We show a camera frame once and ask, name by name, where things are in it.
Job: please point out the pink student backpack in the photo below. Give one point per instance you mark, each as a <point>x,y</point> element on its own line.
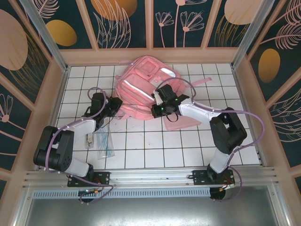
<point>138,87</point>

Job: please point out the pink pencil case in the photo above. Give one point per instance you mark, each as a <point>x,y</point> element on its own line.
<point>185,123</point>

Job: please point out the clear bag of blue pens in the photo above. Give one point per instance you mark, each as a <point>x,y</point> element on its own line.
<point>105,143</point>

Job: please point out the small clear plastic packet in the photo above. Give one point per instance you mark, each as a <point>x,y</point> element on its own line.
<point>90,141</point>

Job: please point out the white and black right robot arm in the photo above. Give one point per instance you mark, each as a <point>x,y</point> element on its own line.
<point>197,110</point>

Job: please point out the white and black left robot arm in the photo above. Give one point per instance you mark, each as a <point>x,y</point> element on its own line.
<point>80,128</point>

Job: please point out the small circuit board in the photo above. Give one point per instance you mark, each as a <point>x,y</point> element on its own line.
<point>88,191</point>

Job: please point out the shiny metal sheet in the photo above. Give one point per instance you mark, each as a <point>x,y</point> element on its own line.
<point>150,212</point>

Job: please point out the yellow power connector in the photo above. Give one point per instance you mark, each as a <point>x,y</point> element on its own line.
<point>227,188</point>

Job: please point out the aluminium mounting rail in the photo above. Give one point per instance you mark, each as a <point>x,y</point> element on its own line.
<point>152,175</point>

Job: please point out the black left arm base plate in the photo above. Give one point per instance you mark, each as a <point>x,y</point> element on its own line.
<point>103,177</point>

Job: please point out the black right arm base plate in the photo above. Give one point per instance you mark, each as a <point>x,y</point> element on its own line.
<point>200,176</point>

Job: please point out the aluminium frame post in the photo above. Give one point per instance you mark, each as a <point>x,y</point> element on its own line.
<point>253,33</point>
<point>45,35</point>

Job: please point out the grey side bracket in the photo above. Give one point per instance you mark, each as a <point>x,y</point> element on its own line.
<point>262,160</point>

